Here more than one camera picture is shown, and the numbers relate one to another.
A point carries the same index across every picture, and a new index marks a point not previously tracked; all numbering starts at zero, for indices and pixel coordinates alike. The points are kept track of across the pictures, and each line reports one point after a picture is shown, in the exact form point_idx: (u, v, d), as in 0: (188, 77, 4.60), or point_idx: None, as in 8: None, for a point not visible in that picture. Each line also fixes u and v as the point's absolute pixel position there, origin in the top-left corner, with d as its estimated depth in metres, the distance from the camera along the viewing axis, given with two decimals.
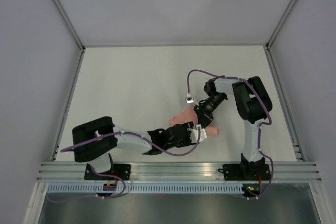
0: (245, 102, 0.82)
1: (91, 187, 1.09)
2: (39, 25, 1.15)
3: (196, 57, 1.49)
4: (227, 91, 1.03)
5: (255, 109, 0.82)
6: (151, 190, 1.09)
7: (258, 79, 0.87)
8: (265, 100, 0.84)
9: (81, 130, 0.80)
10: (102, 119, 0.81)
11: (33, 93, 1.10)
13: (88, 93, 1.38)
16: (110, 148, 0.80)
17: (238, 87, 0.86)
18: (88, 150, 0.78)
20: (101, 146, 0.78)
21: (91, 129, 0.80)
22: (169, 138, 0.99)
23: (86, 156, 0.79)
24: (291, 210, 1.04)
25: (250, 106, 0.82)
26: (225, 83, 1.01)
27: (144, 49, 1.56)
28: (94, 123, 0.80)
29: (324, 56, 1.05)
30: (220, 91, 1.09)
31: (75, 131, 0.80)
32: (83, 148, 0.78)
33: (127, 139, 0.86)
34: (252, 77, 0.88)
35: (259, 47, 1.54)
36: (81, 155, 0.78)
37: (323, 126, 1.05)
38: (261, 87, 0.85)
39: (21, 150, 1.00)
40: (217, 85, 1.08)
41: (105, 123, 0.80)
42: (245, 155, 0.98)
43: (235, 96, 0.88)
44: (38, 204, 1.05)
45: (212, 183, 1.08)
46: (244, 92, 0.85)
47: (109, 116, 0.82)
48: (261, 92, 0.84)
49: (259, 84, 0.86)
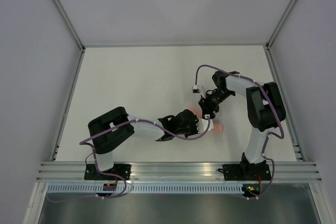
0: (258, 110, 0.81)
1: (90, 187, 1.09)
2: (39, 25, 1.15)
3: (196, 57, 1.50)
4: (238, 90, 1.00)
5: (268, 118, 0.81)
6: (151, 190, 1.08)
7: (275, 87, 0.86)
8: (280, 109, 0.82)
9: (98, 123, 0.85)
10: (116, 109, 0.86)
11: (33, 92, 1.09)
13: (89, 92, 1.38)
16: (128, 135, 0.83)
17: (253, 92, 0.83)
18: (107, 140, 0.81)
20: (118, 134, 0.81)
21: (106, 121, 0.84)
22: (180, 123, 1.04)
23: (105, 146, 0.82)
24: (291, 210, 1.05)
25: (262, 114, 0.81)
26: (239, 84, 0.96)
27: (144, 49, 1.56)
28: (109, 115, 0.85)
29: (324, 56, 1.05)
30: (229, 88, 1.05)
31: (92, 125, 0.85)
32: (102, 138, 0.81)
33: (142, 126, 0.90)
34: (269, 84, 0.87)
35: (259, 47, 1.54)
36: (101, 146, 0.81)
37: (323, 125, 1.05)
38: (276, 95, 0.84)
39: (21, 150, 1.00)
40: (227, 82, 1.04)
41: (119, 113, 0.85)
42: (247, 154, 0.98)
43: (248, 101, 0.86)
44: (38, 204, 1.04)
45: (212, 183, 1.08)
46: (257, 98, 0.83)
47: (123, 106, 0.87)
48: (275, 101, 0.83)
49: (275, 92, 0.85)
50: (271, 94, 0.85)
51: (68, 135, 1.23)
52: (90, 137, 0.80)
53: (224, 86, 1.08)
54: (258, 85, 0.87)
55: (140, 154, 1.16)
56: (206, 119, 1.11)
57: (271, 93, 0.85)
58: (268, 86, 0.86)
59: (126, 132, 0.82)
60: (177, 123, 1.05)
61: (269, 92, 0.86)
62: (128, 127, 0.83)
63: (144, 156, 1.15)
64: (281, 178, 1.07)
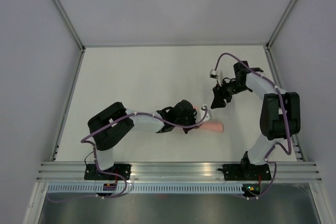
0: (271, 120, 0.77)
1: (90, 187, 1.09)
2: (39, 25, 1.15)
3: (196, 57, 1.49)
4: (256, 90, 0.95)
5: (279, 130, 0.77)
6: (151, 190, 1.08)
7: (297, 98, 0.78)
8: (294, 123, 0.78)
9: (97, 119, 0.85)
10: (113, 105, 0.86)
11: (33, 92, 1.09)
13: (89, 92, 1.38)
16: (128, 129, 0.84)
17: (270, 101, 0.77)
18: (108, 136, 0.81)
20: (118, 128, 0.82)
21: (106, 117, 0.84)
22: (179, 113, 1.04)
23: (107, 141, 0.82)
24: (291, 210, 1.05)
25: (275, 124, 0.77)
26: (258, 85, 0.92)
27: (144, 49, 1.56)
28: (107, 110, 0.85)
29: (324, 56, 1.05)
30: (249, 86, 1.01)
31: (92, 123, 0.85)
32: (102, 135, 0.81)
33: (142, 119, 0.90)
34: (291, 93, 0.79)
35: (259, 47, 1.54)
36: (102, 142, 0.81)
37: (323, 125, 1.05)
38: (296, 108, 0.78)
39: (21, 150, 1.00)
40: (248, 80, 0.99)
41: (118, 108, 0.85)
42: (250, 153, 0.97)
43: (263, 106, 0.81)
44: (38, 204, 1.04)
45: (212, 183, 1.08)
46: (273, 108, 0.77)
47: (120, 102, 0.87)
48: (293, 114, 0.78)
49: (295, 104, 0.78)
50: (291, 106, 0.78)
51: (68, 135, 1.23)
52: (91, 134, 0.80)
53: (243, 83, 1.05)
54: (279, 93, 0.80)
55: (140, 155, 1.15)
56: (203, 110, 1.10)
57: (290, 104, 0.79)
58: (288, 96, 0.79)
59: (126, 126, 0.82)
60: (176, 113, 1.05)
61: (289, 102, 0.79)
62: (128, 120, 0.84)
63: (143, 156, 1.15)
64: (281, 178, 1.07)
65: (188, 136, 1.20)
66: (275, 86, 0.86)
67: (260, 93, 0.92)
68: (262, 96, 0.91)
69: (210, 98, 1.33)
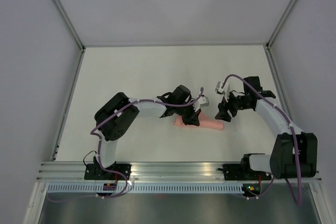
0: (283, 165, 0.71)
1: (91, 187, 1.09)
2: (39, 25, 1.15)
3: (196, 57, 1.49)
4: (266, 119, 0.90)
5: (291, 174, 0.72)
6: (151, 190, 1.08)
7: (315, 140, 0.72)
8: (309, 166, 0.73)
9: (103, 113, 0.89)
10: (116, 96, 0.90)
11: (33, 92, 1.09)
13: (89, 92, 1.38)
16: (134, 115, 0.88)
17: (284, 146, 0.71)
18: (116, 126, 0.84)
20: (125, 116, 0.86)
21: (111, 108, 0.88)
22: (177, 97, 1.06)
23: (116, 131, 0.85)
24: (291, 210, 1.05)
25: (287, 168, 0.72)
26: (270, 115, 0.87)
27: (144, 49, 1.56)
28: (111, 103, 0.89)
29: (324, 56, 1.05)
30: (259, 112, 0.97)
31: (98, 117, 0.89)
32: (111, 124, 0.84)
33: (144, 106, 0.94)
34: (308, 135, 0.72)
35: (259, 47, 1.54)
36: (112, 133, 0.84)
37: (323, 125, 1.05)
38: (313, 151, 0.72)
39: (21, 150, 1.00)
40: (259, 106, 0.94)
41: (121, 98, 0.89)
42: (252, 160, 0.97)
43: (275, 147, 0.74)
44: (38, 204, 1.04)
45: (213, 183, 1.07)
46: (288, 152, 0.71)
47: (122, 92, 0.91)
48: (308, 158, 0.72)
49: (311, 146, 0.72)
50: (306, 148, 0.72)
51: (68, 135, 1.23)
52: (99, 125, 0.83)
53: (254, 106, 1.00)
54: (293, 134, 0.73)
55: (141, 155, 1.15)
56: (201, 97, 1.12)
57: (305, 146, 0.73)
58: (304, 137, 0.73)
59: (132, 113, 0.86)
60: (174, 97, 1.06)
61: (303, 142, 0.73)
62: (133, 107, 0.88)
63: (143, 156, 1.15)
64: (283, 179, 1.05)
65: (188, 136, 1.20)
66: (289, 121, 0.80)
67: (271, 123, 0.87)
68: (272, 127, 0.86)
69: (210, 98, 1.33)
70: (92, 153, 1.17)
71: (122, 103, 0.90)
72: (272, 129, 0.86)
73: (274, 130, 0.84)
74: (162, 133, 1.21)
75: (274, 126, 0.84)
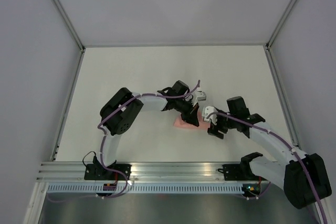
0: (301, 195, 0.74)
1: (91, 187, 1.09)
2: (40, 25, 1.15)
3: (196, 57, 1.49)
4: (264, 145, 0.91)
5: (310, 199, 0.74)
6: (151, 190, 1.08)
7: (320, 161, 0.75)
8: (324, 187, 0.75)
9: (108, 108, 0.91)
10: (120, 91, 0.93)
11: (33, 92, 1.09)
13: (89, 92, 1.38)
16: (138, 109, 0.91)
17: (295, 176, 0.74)
18: (122, 119, 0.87)
20: (130, 110, 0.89)
21: (116, 104, 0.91)
22: (177, 90, 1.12)
23: (123, 125, 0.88)
24: (291, 210, 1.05)
25: (306, 195, 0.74)
26: (267, 141, 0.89)
27: (144, 49, 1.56)
28: (116, 98, 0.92)
29: (324, 56, 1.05)
30: (252, 138, 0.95)
31: (104, 113, 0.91)
32: (118, 119, 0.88)
33: (147, 99, 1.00)
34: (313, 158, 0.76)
35: (259, 47, 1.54)
36: (118, 127, 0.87)
37: (323, 126, 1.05)
38: (323, 172, 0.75)
39: (21, 150, 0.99)
40: (253, 134, 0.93)
41: (125, 93, 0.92)
42: (255, 165, 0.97)
43: (287, 180, 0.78)
44: (38, 204, 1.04)
45: (212, 183, 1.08)
46: (300, 179, 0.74)
47: (124, 87, 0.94)
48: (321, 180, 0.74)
49: (319, 168, 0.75)
50: (316, 170, 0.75)
51: (68, 135, 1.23)
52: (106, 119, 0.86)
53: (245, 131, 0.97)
54: (300, 161, 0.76)
55: (140, 155, 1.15)
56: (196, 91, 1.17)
57: (314, 168, 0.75)
58: (311, 160, 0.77)
59: (136, 107, 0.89)
60: (174, 91, 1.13)
61: (311, 164, 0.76)
62: (137, 102, 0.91)
63: (143, 156, 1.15)
64: None
65: (188, 136, 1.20)
66: (291, 148, 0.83)
67: (270, 149, 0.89)
68: (273, 153, 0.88)
69: (210, 98, 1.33)
70: (92, 153, 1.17)
71: (125, 97, 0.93)
72: (274, 155, 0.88)
73: (277, 157, 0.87)
74: (162, 133, 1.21)
75: (276, 153, 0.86)
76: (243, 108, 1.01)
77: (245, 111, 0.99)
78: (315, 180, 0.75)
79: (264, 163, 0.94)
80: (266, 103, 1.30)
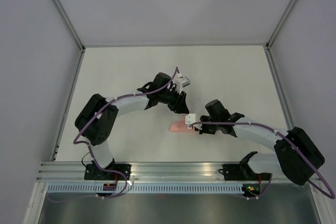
0: (298, 169, 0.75)
1: (91, 187, 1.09)
2: (39, 25, 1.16)
3: (196, 57, 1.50)
4: (252, 138, 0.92)
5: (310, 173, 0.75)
6: (151, 190, 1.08)
7: (302, 131, 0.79)
8: (316, 156, 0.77)
9: (82, 118, 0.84)
10: (92, 97, 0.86)
11: (33, 92, 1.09)
13: (89, 92, 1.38)
16: (114, 115, 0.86)
17: (286, 153, 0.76)
18: (100, 129, 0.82)
20: (106, 118, 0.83)
21: (90, 112, 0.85)
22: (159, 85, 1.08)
23: (101, 134, 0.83)
24: (291, 210, 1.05)
25: (303, 169, 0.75)
26: (252, 133, 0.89)
27: (144, 49, 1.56)
28: (89, 106, 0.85)
29: (325, 55, 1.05)
30: (241, 135, 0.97)
31: (78, 123, 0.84)
32: (93, 129, 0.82)
33: (124, 102, 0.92)
34: (295, 130, 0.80)
35: (259, 47, 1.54)
36: (96, 137, 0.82)
37: (323, 125, 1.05)
38: (308, 141, 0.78)
39: (21, 151, 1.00)
40: (237, 130, 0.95)
41: (97, 99, 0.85)
42: (253, 163, 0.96)
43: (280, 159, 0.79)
44: (38, 204, 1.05)
45: (212, 183, 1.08)
46: (293, 156, 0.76)
47: (97, 93, 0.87)
48: (311, 149, 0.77)
49: (304, 138, 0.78)
50: (302, 142, 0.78)
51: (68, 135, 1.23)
52: (81, 130, 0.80)
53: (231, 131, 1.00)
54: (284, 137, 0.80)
55: (141, 155, 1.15)
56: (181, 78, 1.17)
57: (300, 140, 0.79)
58: (294, 134, 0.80)
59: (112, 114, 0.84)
60: (155, 85, 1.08)
61: (296, 138, 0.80)
62: (112, 108, 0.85)
63: (143, 156, 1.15)
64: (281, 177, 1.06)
65: (188, 136, 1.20)
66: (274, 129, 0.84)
67: (257, 138, 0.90)
68: (263, 142, 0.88)
69: (209, 98, 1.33)
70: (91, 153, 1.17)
71: (99, 104, 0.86)
72: (264, 142, 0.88)
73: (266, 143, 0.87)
74: (162, 133, 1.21)
75: (262, 139, 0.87)
76: (222, 110, 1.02)
77: (226, 112, 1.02)
78: (305, 151, 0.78)
79: (260, 158, 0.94)
80: (266, 103, 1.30)
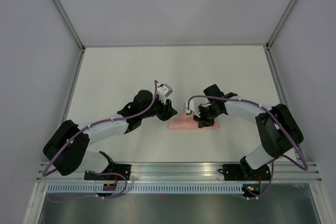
0: (274, 139, 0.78)
1: (90, 187, 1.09)
2: (39, 25, 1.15)
3: (196, 57, 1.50)
4: (242, 114, 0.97)
5: (285, 145, 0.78)
6: (151, 190, 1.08)
7: (284, 108, 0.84)
8: (295, 132, 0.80)
9: (52, 146, 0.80)
10: (63, 125, 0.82)
11: (33, 92, 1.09)
13: (89, 92, 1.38)
16: (84, 145, 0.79)
17: (264, 123, 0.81)
18: (66, 159, 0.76)
20: (74, 147, 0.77)
21: (60, 139, 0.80)
22: (140, 106, 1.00)
23: (69, 164, 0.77)
24: (291, 210, 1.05)
25: (279, 140, 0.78)
26: (241, 108, 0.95)
27: (144, 49, 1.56)
28: (59, 134, 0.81)
29: (325, 56, 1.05)
30: (232, 112, 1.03)
31: (48, 150, 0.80)
32: (61, 158, 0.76)
33: (98, 129, 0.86)
34: (277, 107, 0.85)
35: (259, 47, 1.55)
36: (64, 167, 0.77)
37: (323, 125, 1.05)
38: (290, 117, 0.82)
39: (21, 151, 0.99)
40: (228, 107, 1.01)
41: (68, 127, 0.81)
42: (249, 159, 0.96)
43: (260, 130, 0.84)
44: (38, 204, 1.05)
45: (212, 183, 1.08)
46: (271, 127, 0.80)
47: (69, 119, 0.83)
48: (290, 125, 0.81)
49: (285, 114, 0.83)
50: (283, 117, 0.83)
51: None
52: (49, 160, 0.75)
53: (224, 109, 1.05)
54: (266, 110, 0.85)
55: (140, 155, 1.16)
56: (161, 88, 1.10)
57: (281, 116, 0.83)
58: (277, 109, 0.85)
59: (81, 142, 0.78)
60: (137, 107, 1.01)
61: (279, 115, 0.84)
62: (82, 136, 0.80)
63: (143, 156, 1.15)
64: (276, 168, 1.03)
65: (188, 136, 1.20)
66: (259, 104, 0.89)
67: (246, 114, 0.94)
68: (250, 117, 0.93)
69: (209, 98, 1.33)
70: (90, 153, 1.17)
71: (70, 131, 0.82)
72: (250, 117, 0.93)
73: (253, 119, 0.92)
74: (162, 133, 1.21)
75: (249, 114, 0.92)
76: (218, 92, 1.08)
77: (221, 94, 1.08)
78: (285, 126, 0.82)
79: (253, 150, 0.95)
80: (265, 103, 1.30)
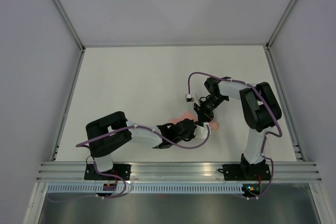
0: (253, 111, 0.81)
1: (91, 187, 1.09)
2: (39, 24, 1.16)
3: (196, 57, 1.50)
4: (233, 96, 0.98)
5: (264, 118, 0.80)
6: (151, 190, 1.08)
7: (268, 85, 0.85)
8: (275, 108, 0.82)
9: (95, 126, 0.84)
10: (115, 114, 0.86)
11: (33, 92, 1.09)
13: (89, 92, 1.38)
16: (125, 141, 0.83)
17: (247, 95, 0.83)
18: (104, 145, 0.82)
20: (115, 139, 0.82)
21: (105, 124, 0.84)
22: (179, 132, 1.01)
23: (101, 150, 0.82)
24: (291, 210, 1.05)
25: (259, 113, 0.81)
26: (232, 88, 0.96)
27: (144, 49, 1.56)
28: (107, 119, 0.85)
29: (324, 55, 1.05)
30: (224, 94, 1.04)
31: (90, 128, 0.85)
32: (97, 142, 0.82)
33: (140, 132, 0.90)
34: (261, 83, 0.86)
35: (259, 47, 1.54)
36: (96, 150, 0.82)
37: (323, 125, 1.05)
38: (271, 94, 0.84)
39: (21, 151, 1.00)
40: (221, 88, 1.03)
41: (118, 118, 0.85)
42: (246, 156, 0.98)
43: (243, 103, 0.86)
44: (38, 205, 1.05)
45: (212, 183, 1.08)
46: (252, 99, 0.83)
47: (122, 112, 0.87)
48: (270, 100, 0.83)
49: (268, 91, 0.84)
50: (265, 93, 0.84)
51: (68, 135, 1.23)
52: (87, 140, 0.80)
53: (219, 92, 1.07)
54: (251, 86, 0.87)
55: (140, 154, 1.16)
56: (206, 128, 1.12)
57: (264, 92, 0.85)
58: (260, 87, 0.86)
59: (123, 137, 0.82)
60: (175, 130, 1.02)
61: (262, 92, 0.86)
62: (126, 132, 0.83)
63: (143, 156, 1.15)
64: (259, 157, 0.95)
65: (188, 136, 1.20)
66: (245, 83, 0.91)
67: (236, 95, 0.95)
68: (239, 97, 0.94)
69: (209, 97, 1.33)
70: None
71: (118, 123, 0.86)
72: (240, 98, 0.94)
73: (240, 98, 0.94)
74: None
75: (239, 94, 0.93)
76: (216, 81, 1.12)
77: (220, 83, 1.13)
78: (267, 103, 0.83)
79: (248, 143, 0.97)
80: None
